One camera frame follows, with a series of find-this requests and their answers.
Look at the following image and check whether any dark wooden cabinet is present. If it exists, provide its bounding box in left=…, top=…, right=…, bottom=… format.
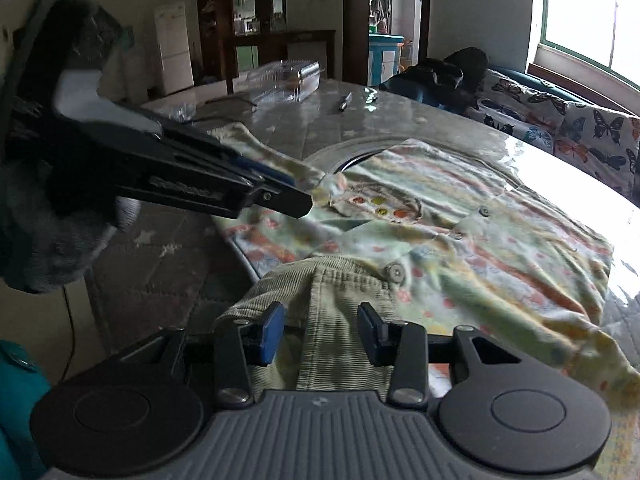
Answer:
left=195, top=0, right=337, bottom=95

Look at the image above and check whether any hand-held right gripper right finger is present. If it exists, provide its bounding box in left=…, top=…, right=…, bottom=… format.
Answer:
left=357, top=302, right=538, bottom=408

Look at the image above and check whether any dark wooden door frame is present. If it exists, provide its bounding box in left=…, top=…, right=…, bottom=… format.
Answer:
left=343, top=0, right=433, bottom=86

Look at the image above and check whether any blue cabinet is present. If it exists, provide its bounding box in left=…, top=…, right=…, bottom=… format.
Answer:
left=368, top=34, right=404, bottom=87

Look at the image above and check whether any floral lined corduroy jacket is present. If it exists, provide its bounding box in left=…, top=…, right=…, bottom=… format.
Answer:
left=210, top=121, right=640, bottom=480

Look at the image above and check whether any glass turntable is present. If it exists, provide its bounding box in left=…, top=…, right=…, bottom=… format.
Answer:
left=304, top=136, right=523, bottom=188

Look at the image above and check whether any thin black cord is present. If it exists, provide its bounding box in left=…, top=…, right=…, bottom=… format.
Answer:
left=59, top=285, right=77, bottom=382

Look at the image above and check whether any clear plastic bag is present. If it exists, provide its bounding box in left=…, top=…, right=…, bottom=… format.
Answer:
left=159, top=102, right=198, bottom=122

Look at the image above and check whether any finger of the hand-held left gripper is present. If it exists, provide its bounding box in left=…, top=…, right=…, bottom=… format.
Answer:
left=162, top=122, right=297, bottom=188
left=114, top=157, right=314, bottom=220

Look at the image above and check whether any person's left forearm grey sleeve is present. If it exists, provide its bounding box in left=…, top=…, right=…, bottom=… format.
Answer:
left=0, top=0, right=142, bottom=295

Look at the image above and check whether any teal clothing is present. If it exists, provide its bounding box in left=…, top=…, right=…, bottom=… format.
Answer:
left=0, top=339, right=53, bottom=480

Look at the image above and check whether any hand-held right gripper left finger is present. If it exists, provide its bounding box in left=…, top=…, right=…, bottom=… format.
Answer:
left=117, top=302, right=287, bottom=407

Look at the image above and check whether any window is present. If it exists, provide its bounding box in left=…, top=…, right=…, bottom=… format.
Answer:
left=527, top=0, right=640, bottom=88

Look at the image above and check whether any butterfly print sofa cover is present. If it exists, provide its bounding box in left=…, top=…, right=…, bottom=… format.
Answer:
left=470, top=67, right=640, bottom=198

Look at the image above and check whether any black bag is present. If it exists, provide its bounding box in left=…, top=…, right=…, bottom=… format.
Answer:
left=378, top=47, right=490, bottom=113

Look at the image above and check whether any white refrigerator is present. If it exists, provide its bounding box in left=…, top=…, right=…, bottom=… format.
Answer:
left=154, top=2, right=195, bottom=96

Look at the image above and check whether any clear plastic box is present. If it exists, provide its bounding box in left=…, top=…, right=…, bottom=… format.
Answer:
left=246, top=59, right=322, bottom=105

